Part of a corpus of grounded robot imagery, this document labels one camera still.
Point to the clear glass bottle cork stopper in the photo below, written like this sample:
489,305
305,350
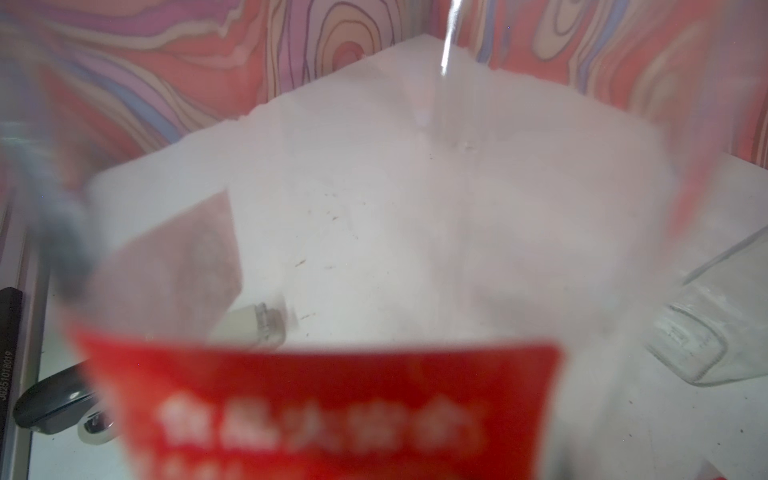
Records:
713,331

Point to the clear glass bottle black cap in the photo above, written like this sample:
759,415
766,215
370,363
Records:
327,176

